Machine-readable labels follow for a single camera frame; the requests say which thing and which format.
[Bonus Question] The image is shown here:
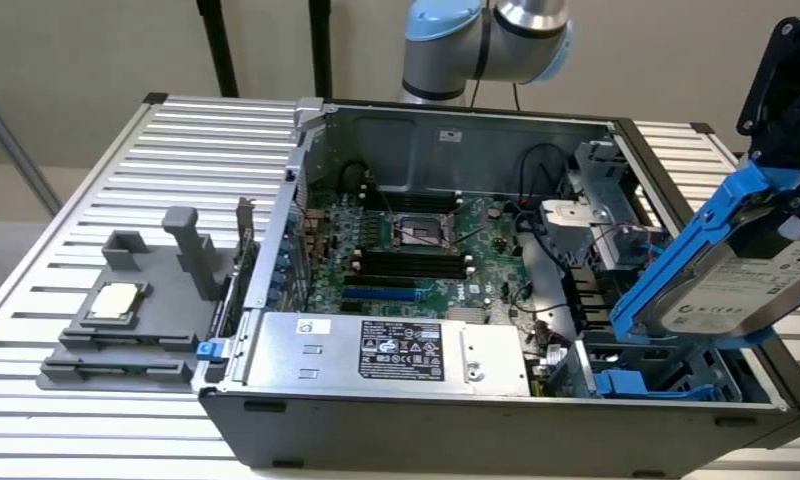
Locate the open black PC case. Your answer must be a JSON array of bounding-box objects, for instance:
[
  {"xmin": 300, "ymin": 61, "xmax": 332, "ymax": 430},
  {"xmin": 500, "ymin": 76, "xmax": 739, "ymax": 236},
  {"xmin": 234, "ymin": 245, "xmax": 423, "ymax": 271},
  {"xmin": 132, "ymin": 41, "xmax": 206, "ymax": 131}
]
[{"xmin": 189, "ymin": 97, "xmax": 800, "ymax": 470}]

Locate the metal disk bay cage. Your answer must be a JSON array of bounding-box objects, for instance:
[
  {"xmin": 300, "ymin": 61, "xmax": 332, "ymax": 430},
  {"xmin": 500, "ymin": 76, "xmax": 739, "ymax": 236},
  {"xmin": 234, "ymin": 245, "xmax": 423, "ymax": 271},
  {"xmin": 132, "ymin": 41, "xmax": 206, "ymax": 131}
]
[{"xmin": 536, "ymin": 140, "xmax": 668, "ymax": 271}]

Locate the blue disk bay bracket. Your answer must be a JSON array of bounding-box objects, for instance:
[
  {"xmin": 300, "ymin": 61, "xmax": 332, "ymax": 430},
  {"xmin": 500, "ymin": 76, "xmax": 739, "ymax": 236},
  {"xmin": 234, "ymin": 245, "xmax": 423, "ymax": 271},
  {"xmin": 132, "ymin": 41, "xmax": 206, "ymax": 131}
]
[{"xmin": 589, "ymin": 367, "xmax": 722, "ymax": 401}]

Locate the RAM stick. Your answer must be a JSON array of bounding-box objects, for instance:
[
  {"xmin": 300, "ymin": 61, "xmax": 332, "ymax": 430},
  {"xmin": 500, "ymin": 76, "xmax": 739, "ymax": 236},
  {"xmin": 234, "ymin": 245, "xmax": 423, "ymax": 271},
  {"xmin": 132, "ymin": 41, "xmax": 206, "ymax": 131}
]
[
  {"xmin": 89, "ymin": 335, "xmax": 164, "ymax": 349},
  {"xmin": 72, "ymin": 365, "xmax": 152, "ymax": 379}
]

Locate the red and black wire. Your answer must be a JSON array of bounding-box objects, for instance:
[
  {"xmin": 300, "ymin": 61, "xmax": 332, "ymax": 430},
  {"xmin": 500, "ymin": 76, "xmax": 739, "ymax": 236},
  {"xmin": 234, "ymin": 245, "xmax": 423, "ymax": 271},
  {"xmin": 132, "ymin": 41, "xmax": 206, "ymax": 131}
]
[{"xmin": 583, "ymin": 225, "xmax": 666, "ymax": 271}]

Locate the CPU socket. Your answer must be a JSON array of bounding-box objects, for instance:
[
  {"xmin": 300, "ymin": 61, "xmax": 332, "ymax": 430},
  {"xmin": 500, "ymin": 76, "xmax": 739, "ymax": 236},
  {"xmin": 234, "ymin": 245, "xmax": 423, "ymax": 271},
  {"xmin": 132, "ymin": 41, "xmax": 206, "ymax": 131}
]
[{"xmin": 384, "ymin": 211, "xmax": 457, "ymax": 249}]

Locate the black stand pole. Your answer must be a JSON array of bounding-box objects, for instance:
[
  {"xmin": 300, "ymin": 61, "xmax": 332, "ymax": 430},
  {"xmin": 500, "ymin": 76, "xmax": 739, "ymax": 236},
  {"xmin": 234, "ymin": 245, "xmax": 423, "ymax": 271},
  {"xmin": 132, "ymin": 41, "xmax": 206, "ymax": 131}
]
[
  {"xmin": 305, "ymin": 0, "xmax": 335, "ymax": 99},
  {"xmin": 197, "ymin": 0, "xmax": 241, "ymax": 98}
]

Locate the blue expansion slot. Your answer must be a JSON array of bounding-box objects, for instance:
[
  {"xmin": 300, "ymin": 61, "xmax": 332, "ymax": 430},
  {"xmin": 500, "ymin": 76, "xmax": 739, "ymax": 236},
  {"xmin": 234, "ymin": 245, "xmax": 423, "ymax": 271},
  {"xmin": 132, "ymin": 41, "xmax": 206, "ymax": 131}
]
[{"xmin": 341, "ymin": 285, "xmax": 417, "ymax": 304}]

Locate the black wire loop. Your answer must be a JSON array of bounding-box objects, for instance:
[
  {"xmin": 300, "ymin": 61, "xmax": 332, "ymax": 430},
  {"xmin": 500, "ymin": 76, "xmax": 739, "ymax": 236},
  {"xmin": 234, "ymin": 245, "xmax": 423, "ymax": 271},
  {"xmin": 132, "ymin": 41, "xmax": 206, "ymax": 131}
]
[
  {"xmin": 516, "ymin": 142, "xmax": 575, "ymax": 201},
  {"xmin": 336, "ymin": 159, "xmax": 375, "ymax": 193}
]

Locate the grey parts rack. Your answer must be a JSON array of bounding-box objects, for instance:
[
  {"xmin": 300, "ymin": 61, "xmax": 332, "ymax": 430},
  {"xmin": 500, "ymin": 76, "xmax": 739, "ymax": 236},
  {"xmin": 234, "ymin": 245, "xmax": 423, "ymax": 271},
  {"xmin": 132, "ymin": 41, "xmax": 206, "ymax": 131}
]
[{"xmin": 33, "ymin": 206, "xmax": 236, "ymax": 391}]

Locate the CPU chip with silver lid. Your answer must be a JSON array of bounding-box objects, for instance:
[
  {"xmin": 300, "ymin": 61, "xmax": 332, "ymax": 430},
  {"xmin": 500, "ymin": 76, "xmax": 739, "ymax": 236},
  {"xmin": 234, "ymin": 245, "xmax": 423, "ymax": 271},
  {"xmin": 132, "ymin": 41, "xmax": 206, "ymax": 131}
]
[{"xmin": 86, "ymin": 282, "xmax": 150, "ymax": 322}]

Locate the hard disk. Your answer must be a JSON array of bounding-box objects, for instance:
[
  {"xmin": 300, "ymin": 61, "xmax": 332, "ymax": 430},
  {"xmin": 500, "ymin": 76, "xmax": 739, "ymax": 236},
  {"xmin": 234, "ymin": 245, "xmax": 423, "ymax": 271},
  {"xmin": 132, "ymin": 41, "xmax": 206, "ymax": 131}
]
[{"xmin": 607, "ymin": 158, "xmax": 800, "ymax": 350}]

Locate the silver heatsink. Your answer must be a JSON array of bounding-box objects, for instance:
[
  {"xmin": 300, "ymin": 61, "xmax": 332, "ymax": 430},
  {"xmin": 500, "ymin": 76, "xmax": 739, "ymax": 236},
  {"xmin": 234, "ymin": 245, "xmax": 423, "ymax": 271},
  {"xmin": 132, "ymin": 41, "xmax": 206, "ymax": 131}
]
[{"xmin": 452, "ymin": 305, "xmax": 493, "ymax": 325}]

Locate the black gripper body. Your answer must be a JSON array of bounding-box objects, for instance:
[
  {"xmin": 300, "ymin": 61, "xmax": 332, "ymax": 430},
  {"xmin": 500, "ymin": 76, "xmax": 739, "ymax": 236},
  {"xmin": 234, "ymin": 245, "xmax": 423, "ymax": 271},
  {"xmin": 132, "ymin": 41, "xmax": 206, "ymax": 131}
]
[{"xmin": 735, "ymin": 15, "xmax": 800, "ymax": 236}]

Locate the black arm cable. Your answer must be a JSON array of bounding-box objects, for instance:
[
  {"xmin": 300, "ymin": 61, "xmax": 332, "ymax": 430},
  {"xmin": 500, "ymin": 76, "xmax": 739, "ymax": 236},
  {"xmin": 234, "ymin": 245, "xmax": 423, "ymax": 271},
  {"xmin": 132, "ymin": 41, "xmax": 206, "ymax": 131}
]
[{"xmin": 468, "ymin": 0, "xmax": 524, "ymax": 112}]

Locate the green motherboard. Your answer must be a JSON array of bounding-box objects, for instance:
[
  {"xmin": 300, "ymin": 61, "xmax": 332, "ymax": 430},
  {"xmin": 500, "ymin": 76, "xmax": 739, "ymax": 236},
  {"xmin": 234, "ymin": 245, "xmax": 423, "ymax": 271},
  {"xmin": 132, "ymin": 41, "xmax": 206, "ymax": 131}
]
[{"xmin": 303, "ymin": 191, "xmax": 575, "ymax": 341}]

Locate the silver power supply unit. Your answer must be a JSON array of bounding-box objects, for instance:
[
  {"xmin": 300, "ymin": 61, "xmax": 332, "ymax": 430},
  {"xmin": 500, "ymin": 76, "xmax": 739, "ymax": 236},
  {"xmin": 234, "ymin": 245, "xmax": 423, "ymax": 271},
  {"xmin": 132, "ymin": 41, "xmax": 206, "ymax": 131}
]
[{"xmin": 239, "ymin": 311, "xmax": 533, "ymax": 397}]

